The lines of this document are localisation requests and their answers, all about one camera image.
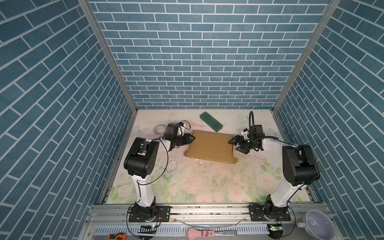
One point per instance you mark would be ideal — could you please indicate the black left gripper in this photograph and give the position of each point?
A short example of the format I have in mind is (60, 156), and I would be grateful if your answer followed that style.
(186, 138)

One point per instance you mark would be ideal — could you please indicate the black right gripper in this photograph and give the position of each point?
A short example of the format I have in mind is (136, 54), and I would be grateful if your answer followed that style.
(237, 138)

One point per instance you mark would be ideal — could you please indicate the brown cardboard box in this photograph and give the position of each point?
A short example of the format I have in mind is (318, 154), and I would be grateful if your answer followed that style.
(211, 146)

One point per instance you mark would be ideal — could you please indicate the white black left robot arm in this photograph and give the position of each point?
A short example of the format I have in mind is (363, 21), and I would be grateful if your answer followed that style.
(140, 163)

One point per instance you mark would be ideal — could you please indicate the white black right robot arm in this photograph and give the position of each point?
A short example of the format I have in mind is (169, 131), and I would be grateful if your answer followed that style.
(299, 168)

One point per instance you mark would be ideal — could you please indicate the clear tape roll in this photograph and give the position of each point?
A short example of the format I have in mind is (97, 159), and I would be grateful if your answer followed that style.
(160, 129)

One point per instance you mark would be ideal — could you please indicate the dark green flat block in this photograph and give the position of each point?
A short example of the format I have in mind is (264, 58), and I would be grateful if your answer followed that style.
(211, 121)

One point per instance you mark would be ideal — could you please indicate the orange black screwdriver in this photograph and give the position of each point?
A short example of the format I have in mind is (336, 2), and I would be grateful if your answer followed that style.
(118, 236)

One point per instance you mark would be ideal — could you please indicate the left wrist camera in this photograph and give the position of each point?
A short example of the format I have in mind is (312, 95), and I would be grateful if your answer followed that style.
(180, 129)

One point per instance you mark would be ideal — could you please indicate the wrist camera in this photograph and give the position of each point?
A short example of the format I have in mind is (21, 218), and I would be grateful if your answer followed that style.
(180, 129)
(245, 134)

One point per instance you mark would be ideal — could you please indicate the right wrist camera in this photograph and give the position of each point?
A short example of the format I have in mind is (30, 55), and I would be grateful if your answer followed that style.
(245, 134)

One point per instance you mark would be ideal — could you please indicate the pink handled knife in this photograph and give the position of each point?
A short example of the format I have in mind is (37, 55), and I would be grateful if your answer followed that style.
(193, 234)

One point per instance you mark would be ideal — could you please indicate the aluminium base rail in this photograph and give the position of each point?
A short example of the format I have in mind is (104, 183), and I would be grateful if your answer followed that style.
(176, 219)

